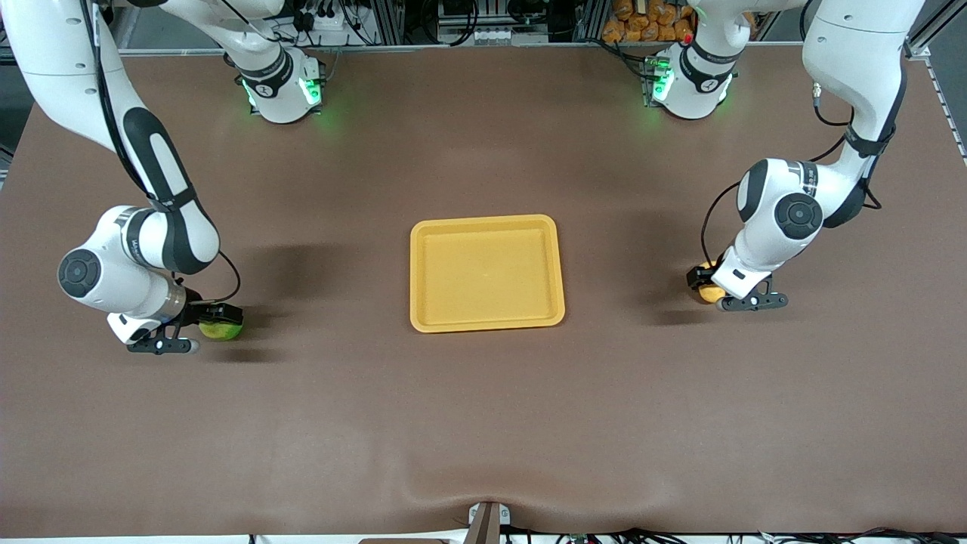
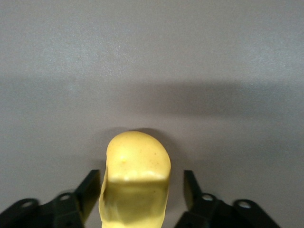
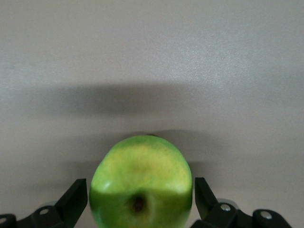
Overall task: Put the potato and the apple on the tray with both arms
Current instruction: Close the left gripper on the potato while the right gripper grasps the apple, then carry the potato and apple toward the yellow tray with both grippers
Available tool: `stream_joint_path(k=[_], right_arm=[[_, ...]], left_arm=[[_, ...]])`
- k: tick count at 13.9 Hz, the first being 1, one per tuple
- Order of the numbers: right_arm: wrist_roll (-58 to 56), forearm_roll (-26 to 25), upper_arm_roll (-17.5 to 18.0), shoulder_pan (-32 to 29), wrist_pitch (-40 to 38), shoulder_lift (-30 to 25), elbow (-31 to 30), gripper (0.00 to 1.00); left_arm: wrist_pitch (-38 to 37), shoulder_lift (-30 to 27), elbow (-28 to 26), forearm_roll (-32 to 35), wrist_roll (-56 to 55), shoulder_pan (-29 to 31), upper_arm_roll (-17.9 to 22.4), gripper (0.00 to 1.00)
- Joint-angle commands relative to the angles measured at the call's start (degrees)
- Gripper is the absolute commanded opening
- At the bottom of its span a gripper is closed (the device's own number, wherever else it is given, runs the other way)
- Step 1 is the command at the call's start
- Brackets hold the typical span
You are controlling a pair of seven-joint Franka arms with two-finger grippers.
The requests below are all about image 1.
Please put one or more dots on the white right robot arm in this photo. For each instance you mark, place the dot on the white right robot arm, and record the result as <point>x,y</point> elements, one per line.
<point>68,75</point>

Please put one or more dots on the silver table edge rail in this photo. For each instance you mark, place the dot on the silver table edge rail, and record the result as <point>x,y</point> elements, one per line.
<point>181,51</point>

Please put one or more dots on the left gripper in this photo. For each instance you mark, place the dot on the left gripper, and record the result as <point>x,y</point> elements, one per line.
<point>696,277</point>

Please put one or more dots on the brown table mat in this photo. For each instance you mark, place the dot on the brown table mat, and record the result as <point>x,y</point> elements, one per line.
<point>483,423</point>

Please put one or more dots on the orange packaged snacks pile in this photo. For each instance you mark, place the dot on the orange packaged snacks pile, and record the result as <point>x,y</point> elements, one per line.
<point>650,23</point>

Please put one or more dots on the green apple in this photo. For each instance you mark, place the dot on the green apple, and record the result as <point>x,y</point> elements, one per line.
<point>220,332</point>

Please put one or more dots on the white power strip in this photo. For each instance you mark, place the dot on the white power strip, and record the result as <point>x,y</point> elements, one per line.
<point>332,19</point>

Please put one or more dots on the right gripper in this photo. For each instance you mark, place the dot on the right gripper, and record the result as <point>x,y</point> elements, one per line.
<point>198,310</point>

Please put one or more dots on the yellow plastic tray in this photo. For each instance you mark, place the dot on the yellow plastic tray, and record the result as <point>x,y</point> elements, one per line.
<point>487,276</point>

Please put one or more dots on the white corner clamp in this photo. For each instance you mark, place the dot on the white corner clamp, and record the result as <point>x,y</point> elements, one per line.
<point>919,51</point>

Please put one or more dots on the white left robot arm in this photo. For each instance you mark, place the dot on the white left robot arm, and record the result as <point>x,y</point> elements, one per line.
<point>854,45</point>

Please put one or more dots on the yellow potato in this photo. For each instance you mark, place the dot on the yellow potato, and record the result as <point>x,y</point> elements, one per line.
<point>710,294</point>

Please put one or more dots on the grey metal mount bracket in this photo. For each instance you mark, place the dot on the grey metal mount bracket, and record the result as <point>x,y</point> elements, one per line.
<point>487,521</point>

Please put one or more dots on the aluminium profile post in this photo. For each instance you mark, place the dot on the aluminium profile post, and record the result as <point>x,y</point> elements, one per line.
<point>387,19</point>
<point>589,19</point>

